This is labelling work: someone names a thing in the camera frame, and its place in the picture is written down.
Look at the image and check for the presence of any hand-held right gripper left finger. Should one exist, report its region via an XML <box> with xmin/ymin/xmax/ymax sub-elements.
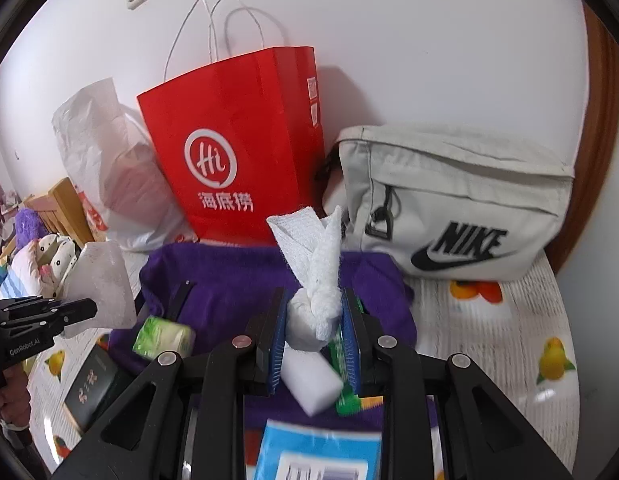
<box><xmin>52</xmin><ymin>287</ymin><xmax>290</xmax><ymax>480</ymax></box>

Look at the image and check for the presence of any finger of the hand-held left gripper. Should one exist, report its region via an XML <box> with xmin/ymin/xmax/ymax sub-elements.
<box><xmin>0</xmin><ymin>299</ymin><xmax>98</xmax><ymax>341</ymax></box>
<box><xmin>0</xmin><ymin>296</ymin><xmax>57</xmax><ymax>313</ymax></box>

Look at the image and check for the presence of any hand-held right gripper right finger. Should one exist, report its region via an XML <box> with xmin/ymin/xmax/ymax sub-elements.
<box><xmin>339</xmin><ymin>287</ymin><xmax>575</xmax><ymax>480</ymax></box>

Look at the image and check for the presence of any translucent white plastic sheet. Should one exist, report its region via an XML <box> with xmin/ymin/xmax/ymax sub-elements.
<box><xmin>63</xmin><ymin>240</ymin><xmax>138</xmax><ymax>338</ymax></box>

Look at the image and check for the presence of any white sponge block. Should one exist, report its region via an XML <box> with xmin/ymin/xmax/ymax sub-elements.
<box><xmin>280</xmin><ymin>345</ymin><xmax>344</xmax><ymax>417</ymax></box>

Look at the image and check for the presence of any white mesh cloth bundle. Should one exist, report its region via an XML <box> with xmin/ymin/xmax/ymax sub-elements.
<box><xmin>266</xmin><ymin>204</ymin><xmax>346</xmax><ymax>353</ymax></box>

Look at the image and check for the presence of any person's left hand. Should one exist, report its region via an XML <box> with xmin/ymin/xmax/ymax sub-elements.
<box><xmin>0</xmin><ymin>360</ymin><xmax>32</xmax><ymax>441</ymax></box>

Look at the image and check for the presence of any white spotted plush toy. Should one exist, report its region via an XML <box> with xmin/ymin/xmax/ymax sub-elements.
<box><xmin>54</xmin><ymin>239</ymin><xmax>84</xmax><ymax>286</ymax></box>
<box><xmin>34</xmin><ymin>234</ymin><xmax>65</xmax><ymax>266</ymax></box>

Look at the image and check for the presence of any dark green box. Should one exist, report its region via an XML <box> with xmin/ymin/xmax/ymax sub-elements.
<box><xmin>63</xmin><ymin>346</ymin><xmax>125</xmax><ymax>433</ymax></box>

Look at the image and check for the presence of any purple plush toy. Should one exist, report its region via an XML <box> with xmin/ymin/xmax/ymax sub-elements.
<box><xmin>14</xmin><ymin>207</ymin><xmax>50</xmax><ymax>251</ymax></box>

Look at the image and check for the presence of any purple towel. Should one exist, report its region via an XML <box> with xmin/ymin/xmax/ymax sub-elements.
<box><xmin>108</xmin><ymin>242</ymin><xmax>437</xmax><ymax>433</ymax></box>

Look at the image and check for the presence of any small green tissue packet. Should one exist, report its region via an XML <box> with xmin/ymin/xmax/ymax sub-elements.
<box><xmin>132</xmin><ymin>315</ymin><xmax>196</xmax><ymax>362</ymax></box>

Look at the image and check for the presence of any blue tissue pack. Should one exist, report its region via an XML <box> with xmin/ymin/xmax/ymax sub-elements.
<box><xmin>253</xmin><ymin>419</ymin><xmax>383</xmax><ymax>480</ymax></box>

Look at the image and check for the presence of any wooden headboard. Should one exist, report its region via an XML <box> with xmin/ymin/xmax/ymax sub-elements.
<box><xmin>22</xmin><ymin>177</ymin><xmax>97</xmax><ymax>243</ymax></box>

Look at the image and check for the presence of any fruit print tablecloth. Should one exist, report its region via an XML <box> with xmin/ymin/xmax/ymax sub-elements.
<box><xmin>26</xmin><ymin>240</ymin><xmax>583</xmax><ymax>480</ymax></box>

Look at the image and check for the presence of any white plastic bag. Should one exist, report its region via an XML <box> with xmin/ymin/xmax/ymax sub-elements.
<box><xmin>52</xmin><ymin>77</ymin><xmax>200</xmax><ymax>253</ymax></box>

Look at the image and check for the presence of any grey waist bag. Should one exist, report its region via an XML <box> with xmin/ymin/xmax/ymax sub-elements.
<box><xmin>317</xmin><ymin>122</ymin><xmax>576</xmax><ymax>281</ymax></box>

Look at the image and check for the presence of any red paper bag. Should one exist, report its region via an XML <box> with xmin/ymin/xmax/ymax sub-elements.
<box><xmin>136</xmin><ymin>0</ymin><xmax>326</xmax><ymax>247</ymax></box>

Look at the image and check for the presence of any brown wooden door frame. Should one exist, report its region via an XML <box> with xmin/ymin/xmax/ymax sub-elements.
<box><xmin>539</xmin><ymin>0</ymin><xmax>619</xmax><ymax>276</ymax></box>

